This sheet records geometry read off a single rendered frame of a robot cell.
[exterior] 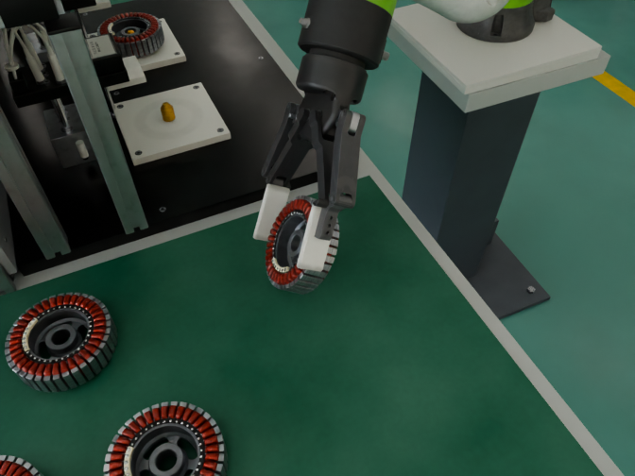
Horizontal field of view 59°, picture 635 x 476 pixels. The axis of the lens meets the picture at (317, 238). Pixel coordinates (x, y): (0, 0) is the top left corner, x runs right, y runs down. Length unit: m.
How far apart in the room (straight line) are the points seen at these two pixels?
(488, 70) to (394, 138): 1.09
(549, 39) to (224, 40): 0.61
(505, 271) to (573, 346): 0.28
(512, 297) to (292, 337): 1.10
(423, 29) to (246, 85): 0.38
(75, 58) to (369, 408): 0.47
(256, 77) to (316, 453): 0.65
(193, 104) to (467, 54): 0.51
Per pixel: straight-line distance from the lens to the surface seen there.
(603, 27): 3.09
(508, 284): 1.71
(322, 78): 0.60
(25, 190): 0.71
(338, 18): 0.60
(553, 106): 2.45
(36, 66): 0.83
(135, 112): 0.95
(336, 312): 0.68
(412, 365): 0.65
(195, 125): 0.90
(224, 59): 1.07
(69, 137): 0.87
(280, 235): 0.67
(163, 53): 1.09
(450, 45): 1.13
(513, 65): 1.10
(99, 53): 0.83
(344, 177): 0.56
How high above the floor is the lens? 1.32
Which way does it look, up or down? 49 degrees down
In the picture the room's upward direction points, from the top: straight up
